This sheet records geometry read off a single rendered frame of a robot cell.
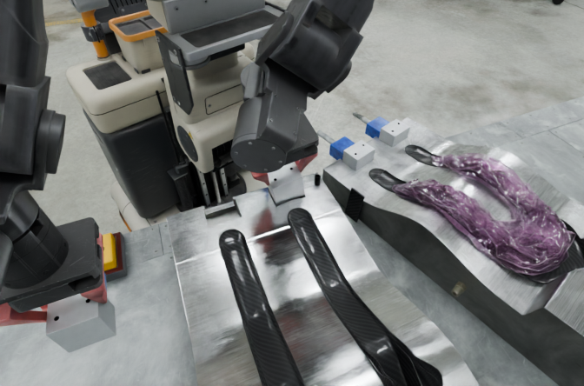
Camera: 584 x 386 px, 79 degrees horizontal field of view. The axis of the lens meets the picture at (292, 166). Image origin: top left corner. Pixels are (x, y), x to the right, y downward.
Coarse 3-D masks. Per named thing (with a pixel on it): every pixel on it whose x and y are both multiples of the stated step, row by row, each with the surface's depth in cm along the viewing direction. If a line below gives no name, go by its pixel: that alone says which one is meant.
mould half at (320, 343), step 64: (256, 192) 59; (320, 192) 59; (192, 256) 50; (256, 256) 50; (192, 320) 44; (320, 320) 43; (384, 320) 41; (256, 384) 36; (320, 384) 35; (448, 384) 35
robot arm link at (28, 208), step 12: (24, 192) 28; (12, 204) 26; (24, 204) 27; (36, 204) 29; (12, 216) 26; (24, 216) 27; (0, 228) 26; (12, 228) 26; (24, 228) 27; (12, 240) 27
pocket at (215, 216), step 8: (216, 208) 58; (224, 208) 58; (232, 208) 59; (208, 216) 58; (216, 216) 58; (224, 216) 58; (232, 216) 58; (240, 216) 58; (208, 224) 57; (216, 224) 57
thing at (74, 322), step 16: (48, 304) 38; (64, 304) 38; (80, 304) 38; (96, 304) 38; (112, 304) 42; (48, 320) 36; (64, 320) 36; (80, 320) 36; (96, 320) 37; (112, 320) 41; (48, 336) 36; (64, 336) 37; (80, 336) 38; (96, 336) 39
